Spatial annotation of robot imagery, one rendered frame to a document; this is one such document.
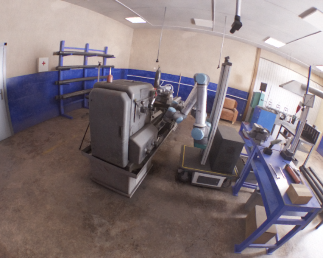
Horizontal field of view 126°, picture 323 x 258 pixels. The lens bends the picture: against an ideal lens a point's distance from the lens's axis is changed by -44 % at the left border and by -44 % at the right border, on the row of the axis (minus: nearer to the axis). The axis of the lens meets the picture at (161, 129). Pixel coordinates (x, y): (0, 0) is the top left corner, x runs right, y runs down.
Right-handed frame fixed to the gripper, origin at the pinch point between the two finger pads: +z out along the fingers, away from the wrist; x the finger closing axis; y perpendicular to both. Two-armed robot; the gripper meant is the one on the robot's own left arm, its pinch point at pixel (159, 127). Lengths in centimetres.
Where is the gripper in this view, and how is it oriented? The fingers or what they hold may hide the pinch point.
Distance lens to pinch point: 198.1
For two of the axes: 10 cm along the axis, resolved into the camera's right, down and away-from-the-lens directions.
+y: -8.1, -5.8, 0.3
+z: -4.7, 6.9, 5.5
